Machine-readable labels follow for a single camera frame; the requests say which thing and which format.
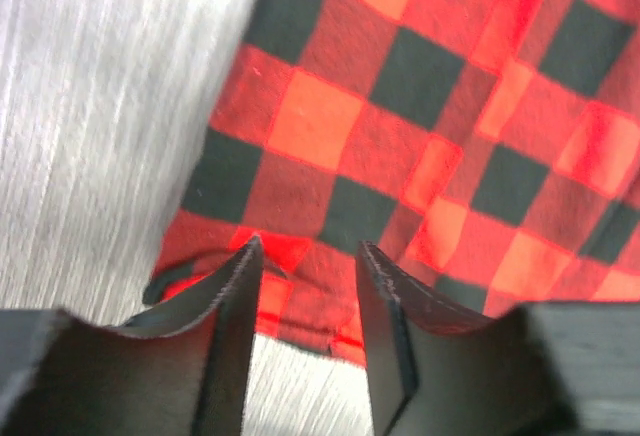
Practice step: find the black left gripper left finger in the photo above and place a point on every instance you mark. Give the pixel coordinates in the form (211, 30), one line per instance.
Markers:
(178, 368)

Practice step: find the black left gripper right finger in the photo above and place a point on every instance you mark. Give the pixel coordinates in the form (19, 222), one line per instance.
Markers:
(435, 367)

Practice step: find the red black plaid shirt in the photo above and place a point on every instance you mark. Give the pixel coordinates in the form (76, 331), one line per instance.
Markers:
(489, 147)

